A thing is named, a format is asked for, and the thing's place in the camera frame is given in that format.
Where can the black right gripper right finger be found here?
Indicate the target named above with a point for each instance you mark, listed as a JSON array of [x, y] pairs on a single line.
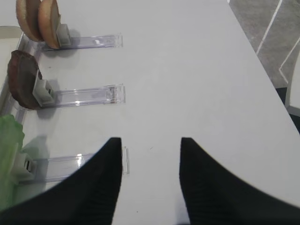
[[215, 196]]

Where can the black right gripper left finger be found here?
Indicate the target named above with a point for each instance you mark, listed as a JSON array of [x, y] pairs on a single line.
[[87, 197]]

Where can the grey lettuce support clip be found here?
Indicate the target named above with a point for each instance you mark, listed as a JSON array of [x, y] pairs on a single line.
[[23, 168]]

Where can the upright green lettuce leaf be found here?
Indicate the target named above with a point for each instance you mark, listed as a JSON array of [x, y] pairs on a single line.
[[11, 141]]

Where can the upright brown meat patty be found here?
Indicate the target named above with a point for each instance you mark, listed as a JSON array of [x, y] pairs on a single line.
[[24, 71]]

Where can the grey patty support clip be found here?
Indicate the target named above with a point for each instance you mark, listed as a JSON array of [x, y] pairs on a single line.
[[43, 92]]

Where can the grey bun support clip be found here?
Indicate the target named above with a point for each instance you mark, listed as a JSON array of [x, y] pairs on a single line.
[[63, 35]]

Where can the plain bun slice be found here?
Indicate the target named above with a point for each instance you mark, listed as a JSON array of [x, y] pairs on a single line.
[[48, 20]]

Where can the sesame top bun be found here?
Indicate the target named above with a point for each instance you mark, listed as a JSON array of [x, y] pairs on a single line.
[[27, 16]]

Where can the clear lettuce holder rail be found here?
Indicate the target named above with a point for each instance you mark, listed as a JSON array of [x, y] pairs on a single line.
[[59, 168]]

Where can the clear patty holder rail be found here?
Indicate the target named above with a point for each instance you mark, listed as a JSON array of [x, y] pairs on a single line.
[[110, 94]]

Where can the clear right bun holder rail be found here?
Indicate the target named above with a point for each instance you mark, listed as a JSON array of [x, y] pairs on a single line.
[[106, 41]]

